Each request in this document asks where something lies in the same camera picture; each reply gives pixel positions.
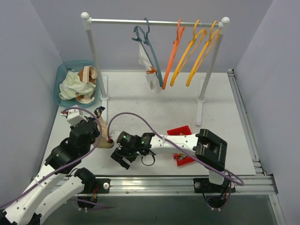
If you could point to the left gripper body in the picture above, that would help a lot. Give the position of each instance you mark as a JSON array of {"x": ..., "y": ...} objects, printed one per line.
[{"x": 93, "y": 121}]

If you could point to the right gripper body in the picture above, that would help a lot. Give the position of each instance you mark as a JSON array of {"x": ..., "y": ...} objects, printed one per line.
[{"x": 120, "y": 158}]

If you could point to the white underwear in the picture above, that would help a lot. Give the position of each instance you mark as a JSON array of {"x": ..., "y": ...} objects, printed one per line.
[{"x": 152, "y": 79}]

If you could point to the teal plastic hanger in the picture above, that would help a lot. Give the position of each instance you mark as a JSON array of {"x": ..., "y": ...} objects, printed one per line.
[{"x": 142, "y": 36}]

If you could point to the orange plastic hanger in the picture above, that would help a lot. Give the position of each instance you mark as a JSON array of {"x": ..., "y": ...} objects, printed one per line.
[{"x": 176, "y": 44}]

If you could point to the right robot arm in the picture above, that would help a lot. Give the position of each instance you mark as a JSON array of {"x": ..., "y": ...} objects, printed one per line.
[{"x": 204, "y": 146}]

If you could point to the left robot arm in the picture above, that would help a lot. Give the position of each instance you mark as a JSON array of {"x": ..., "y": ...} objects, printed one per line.
[{"x": 58, "y": 164}]

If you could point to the orange clothespin on hanger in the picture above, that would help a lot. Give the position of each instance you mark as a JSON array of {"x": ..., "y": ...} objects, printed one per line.
[{"x": 152, "y": 70}]

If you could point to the yellow hanger inner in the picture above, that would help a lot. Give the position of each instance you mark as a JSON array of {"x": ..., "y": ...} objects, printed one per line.
[{"x": 192, "y": 46}]

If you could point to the yellow hanger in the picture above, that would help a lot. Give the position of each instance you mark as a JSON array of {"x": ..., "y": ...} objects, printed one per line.
[
  {"x": 213, "y": 38},
  {"x": 192, "y": 46}
]

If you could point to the yellow hanger outer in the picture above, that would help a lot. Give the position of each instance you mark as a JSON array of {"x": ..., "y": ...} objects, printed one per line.
[{"x": 213, "y": 38}]

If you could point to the pile of clothespins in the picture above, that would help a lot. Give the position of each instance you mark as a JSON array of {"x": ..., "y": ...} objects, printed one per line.
[{"x": 180, "y": 156}]

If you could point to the red clothespin bin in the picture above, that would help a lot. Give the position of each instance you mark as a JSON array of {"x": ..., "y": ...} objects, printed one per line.
[{"x": 184, "y": 130}]

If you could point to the beige pink garment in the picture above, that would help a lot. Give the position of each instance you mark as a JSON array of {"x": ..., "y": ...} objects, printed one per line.
[{"x": 86, "y": 89}]

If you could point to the teal laundry basket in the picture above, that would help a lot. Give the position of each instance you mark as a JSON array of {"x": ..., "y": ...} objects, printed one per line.
[{"x": 74, "y": 66}]

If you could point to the white clothes rack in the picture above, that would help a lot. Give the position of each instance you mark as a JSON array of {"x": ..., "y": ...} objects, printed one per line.
[{"x": 222, "y": 25}]

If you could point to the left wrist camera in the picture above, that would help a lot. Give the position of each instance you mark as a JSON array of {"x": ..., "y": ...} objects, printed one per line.
[{"x": 73, "y": 116}]

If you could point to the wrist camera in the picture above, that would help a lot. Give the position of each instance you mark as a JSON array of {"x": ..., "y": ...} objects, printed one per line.
[
  {"x": 73, "y": 116},
  {"x": 116, "y": 136}
]

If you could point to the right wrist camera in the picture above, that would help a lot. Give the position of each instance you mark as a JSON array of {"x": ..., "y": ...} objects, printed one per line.
[{"x": 116, "y": 136}]

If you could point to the aluminium frame rail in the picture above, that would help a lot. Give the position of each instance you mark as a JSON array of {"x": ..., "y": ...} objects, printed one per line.
[{"x": 183, "y": 186}]

